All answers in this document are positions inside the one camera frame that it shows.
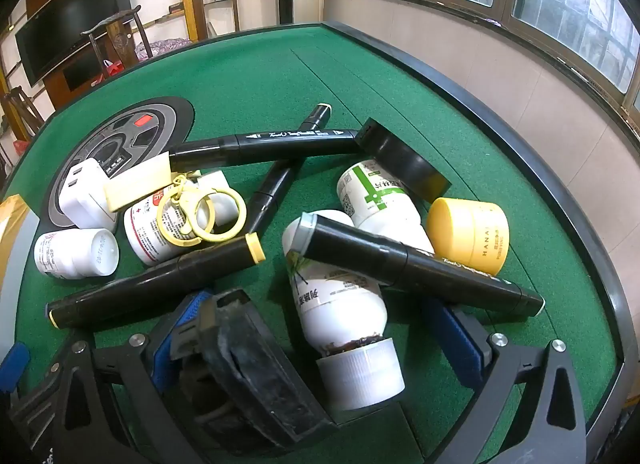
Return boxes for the small white pill bottle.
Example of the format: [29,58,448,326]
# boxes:
[34,227,120,280]

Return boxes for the black marker with grey cap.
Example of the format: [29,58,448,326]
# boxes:
[299,213,546,317]

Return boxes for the slim black marker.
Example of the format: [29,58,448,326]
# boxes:
[245,103,333,236]

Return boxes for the yellow key ring clasp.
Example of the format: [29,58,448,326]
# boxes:
[156,171,248,247]

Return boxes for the white ribbed bottle cap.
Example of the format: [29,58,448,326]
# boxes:
[315,337,406,411]

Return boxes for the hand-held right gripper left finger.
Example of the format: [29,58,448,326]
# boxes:
[54,290,212,464]

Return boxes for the white bottle with red label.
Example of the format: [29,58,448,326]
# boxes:
[124,170,237,265]

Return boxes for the glossy black tape roll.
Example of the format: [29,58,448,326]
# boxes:
[359,117,452,203]

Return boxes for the yellow and grey storage box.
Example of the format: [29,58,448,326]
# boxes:
[0,193,42,305]

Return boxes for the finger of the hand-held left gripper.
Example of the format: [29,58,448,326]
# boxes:
[0,343,31,395]

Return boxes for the dark wooden furniture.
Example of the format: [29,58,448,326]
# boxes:
[0,87,46,143]

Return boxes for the floral cloth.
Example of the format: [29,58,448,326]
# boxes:
[135,37,192,60]

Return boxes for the dark wooden chair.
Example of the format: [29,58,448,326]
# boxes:
[81,5,152,68]

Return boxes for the black flat television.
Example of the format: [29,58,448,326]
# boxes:
[15,0,132,88]

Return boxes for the dusty black tape roll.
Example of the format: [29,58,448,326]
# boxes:
[172,288,337,450]

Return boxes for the cream rectangular block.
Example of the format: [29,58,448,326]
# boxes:
[103,153,173,211]

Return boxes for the open white bottle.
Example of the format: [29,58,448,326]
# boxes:
[281,208,390,351]

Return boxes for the black marker with yellow cap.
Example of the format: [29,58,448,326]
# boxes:
[47,233,267,331]

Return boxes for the black marker with white print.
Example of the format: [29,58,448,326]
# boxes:
[169,128,362,171]

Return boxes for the white bottle with green label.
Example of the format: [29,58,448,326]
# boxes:
[336,160,436,256]

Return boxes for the yellow cosmetic jar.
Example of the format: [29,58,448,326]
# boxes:
[426,197,511,276]

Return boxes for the white charger plug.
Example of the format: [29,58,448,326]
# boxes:
[58,158,120,231]

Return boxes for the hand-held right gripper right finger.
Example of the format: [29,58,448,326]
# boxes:
[430,300,588,464]

